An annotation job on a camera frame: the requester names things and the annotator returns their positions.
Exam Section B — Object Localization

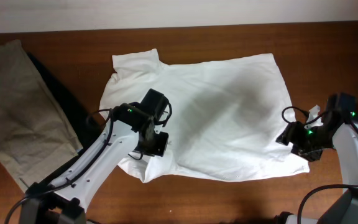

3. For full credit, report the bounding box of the white t-shirt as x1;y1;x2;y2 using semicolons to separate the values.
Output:
99;49;310;183

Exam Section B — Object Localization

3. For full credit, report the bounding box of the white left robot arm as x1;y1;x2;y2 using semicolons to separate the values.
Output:
5;89;172;223

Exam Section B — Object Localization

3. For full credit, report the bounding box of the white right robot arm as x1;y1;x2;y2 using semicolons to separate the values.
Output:
273;93;358;224

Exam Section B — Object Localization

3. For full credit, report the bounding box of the khaki beige garment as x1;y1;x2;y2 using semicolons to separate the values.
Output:
0;40;83;191

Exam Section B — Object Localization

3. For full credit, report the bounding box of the black garment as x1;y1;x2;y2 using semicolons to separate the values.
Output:
26;52;104;150

